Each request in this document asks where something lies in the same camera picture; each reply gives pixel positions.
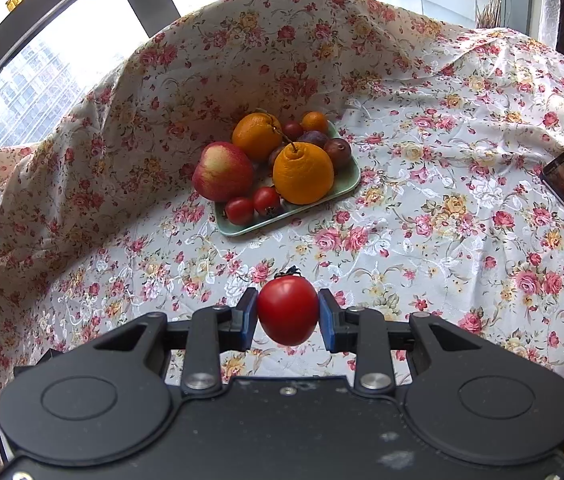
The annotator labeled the red tomato lone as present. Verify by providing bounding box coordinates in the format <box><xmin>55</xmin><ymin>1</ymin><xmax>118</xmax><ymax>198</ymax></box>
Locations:
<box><xmin>257</xmin><ymin>266</ymin><xmax>320</xmax><ymax>347</ymax></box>

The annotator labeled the plate cherry tomato left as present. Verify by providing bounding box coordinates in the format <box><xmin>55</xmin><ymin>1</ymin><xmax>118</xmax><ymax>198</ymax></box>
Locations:
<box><xmin>224</xmin><ymin>197</ymin><xmax>255</xmax><ymax>226</ymax></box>

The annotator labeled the plate cherry tomato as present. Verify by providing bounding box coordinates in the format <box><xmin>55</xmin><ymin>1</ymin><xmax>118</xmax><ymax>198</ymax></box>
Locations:
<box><xmin>253</xmin><ymin>186</ymin><xmax>281</xmax><ymax>218</ymax></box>
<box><xmin>224</xmin><ymin>197</ymin><xmax>255</xmax><ymax>226</ymax></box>

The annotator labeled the plate cherry tomato right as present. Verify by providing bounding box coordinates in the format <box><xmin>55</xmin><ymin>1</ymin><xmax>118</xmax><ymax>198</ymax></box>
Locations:
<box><xmin>253</xmin><ymin>186</ymin><xmax>281</xmax><ymax>218</ymax></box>

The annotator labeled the green rectangular plate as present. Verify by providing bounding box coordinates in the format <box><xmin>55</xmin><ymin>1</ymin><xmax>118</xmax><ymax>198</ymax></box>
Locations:
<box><xmin>215</xmin><ymin>122</ymin><xmax>361</xmax><ymax>237</ymax></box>

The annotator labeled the red apple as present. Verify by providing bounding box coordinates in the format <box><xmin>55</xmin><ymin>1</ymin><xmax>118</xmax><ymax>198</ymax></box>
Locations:
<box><xmin>192</xmin><ymin>142</ymin><xmax>255</xmax><ymax>203</ymax></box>

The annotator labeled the floral tablecloth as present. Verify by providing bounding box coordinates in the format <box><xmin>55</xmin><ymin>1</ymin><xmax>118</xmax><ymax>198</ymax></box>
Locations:
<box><xmin>0</xmin><ymin>0</ymin><xmax>564</xmax><ymax>393</ymax></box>

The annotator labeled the bumpy orange with stem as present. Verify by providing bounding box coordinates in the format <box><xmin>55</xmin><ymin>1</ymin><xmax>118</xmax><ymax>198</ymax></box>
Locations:
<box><xmin>272</xmin><ymin>142</ymin><xmax>334</xmax><ymax>205</ymax></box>

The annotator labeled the plate brown plum right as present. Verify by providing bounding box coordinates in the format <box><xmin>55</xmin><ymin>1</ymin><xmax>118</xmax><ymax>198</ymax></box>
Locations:
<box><xmin>323</xmin><ymin>138</ymin><xmax>351</xmax><ymax>170</ymax></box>

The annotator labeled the round orange on plate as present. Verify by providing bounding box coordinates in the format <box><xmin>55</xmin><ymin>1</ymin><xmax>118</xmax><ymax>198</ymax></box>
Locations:
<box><xmin>232</xmin><ymin>112</ymin><xmax>283</xmax><ymax>164</ymax></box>

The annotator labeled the plate dark plum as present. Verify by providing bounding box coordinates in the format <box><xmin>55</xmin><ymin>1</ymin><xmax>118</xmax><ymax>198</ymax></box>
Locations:
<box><xmin>298</xmin><ymin>130</ymin><xmax>329</xmax><ymax>148</ymax></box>

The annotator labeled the black white cardboard box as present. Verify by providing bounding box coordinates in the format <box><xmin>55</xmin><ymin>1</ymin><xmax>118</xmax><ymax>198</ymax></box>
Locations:
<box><xmin>0</xmin><ymin>349</ymin><xmax>62</xmax><ymax>466</ymax></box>

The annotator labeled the small mandarin on plate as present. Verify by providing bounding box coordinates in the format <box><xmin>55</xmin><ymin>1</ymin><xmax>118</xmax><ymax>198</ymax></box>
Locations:
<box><xmin>300</xmin><ymin>110</ymin><xmax>329</xmax><ymax>134</ymax></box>

